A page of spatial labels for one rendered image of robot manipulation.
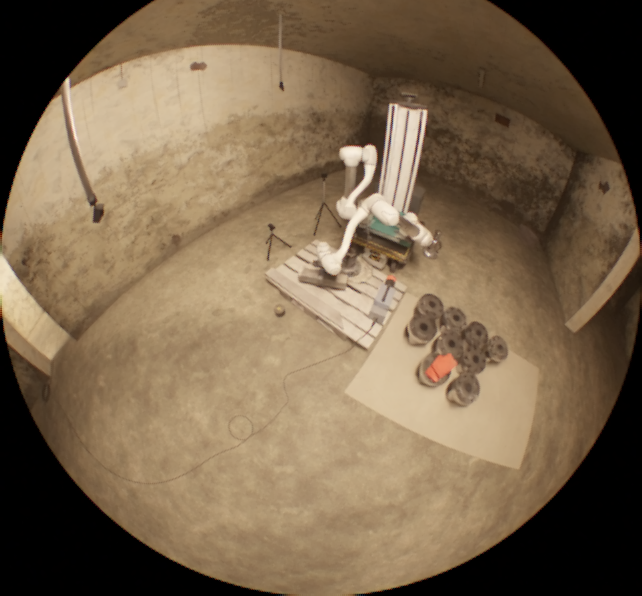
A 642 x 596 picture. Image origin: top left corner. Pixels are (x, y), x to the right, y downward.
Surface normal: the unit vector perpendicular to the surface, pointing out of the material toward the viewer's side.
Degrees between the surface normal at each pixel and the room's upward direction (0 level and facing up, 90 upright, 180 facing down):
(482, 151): 90
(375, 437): 0
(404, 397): 0
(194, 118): 90
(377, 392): 0
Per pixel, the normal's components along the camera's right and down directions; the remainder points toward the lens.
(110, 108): 0.78, 0.46
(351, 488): 0.00, -0.69
